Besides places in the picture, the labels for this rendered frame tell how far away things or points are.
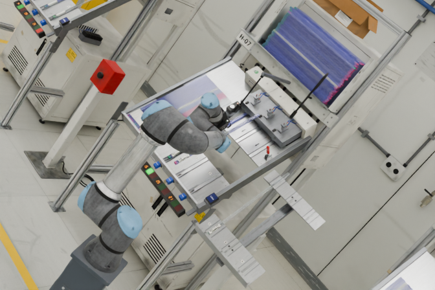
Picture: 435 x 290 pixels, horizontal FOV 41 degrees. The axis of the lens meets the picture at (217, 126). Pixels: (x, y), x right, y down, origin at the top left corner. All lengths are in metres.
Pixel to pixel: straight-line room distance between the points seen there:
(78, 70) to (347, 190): 2.14
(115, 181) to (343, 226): 2.61
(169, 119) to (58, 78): 1.93
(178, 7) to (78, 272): 2.21
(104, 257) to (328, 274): 2.62
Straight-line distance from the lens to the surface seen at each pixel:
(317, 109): 2.99
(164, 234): 3.27
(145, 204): 3.35
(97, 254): 2.28
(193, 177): 2.83
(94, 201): 2.24
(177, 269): 3.05
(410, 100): 4.38
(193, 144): 2.11
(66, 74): 3.90
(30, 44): 4.23
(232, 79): 3.22
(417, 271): 2.78
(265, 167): 2.88
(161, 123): 2.11
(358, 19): 3.35
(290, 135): 2.94
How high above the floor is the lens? 1.90
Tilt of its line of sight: 18 degrees down
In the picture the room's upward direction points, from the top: 38 degrees clockwise
